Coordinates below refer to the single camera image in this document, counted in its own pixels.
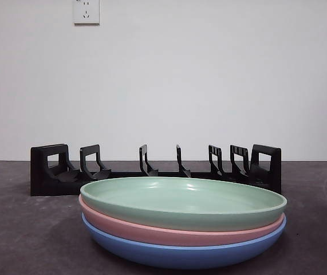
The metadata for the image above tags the white wall socket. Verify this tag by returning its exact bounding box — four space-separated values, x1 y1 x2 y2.
73 0 100 26

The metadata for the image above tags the pink round plate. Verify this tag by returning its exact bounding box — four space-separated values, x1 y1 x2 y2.
78 194 285 247

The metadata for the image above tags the blue round plate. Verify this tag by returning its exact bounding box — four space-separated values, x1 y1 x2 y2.
81 211 287 270

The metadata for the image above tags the black plastic dish rack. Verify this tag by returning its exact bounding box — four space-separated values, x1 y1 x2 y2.
30 143 282 197

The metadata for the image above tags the green round plate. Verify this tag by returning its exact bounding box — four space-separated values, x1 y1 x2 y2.
80 176 288 232

